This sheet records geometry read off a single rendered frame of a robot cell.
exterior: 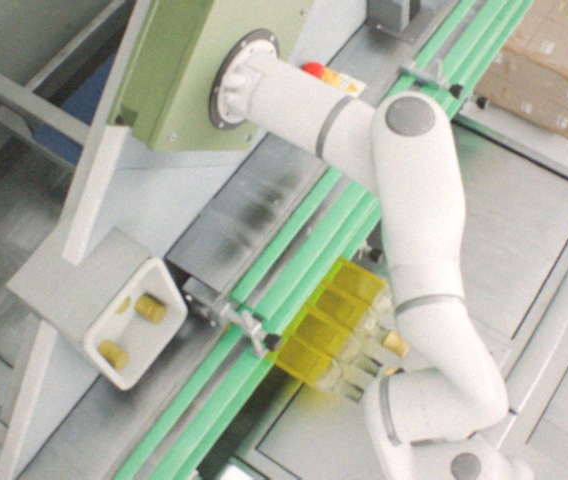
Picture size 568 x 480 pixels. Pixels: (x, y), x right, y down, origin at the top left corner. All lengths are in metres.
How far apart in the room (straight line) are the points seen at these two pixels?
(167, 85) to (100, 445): 0.64
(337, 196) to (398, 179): 0.52
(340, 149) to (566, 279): 0.77
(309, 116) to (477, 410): 0.42
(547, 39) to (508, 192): 3.48
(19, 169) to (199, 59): 1.03
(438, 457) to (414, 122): 0.41
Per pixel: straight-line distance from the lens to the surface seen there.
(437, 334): 0.86
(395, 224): 0.83
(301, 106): 0.99
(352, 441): 1.45
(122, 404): 1.34
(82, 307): 1.11
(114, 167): 1.09
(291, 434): 1.46
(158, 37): 0.99
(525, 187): 1.75
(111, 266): 1.12
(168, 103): 0.97
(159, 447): 1.32
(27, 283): 1.16
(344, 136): 0.97
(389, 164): 0.86
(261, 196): 1.34
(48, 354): 1.22
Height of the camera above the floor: 1.36
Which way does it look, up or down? 21 degrees down
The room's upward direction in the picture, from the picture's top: 120 degrees clockwise
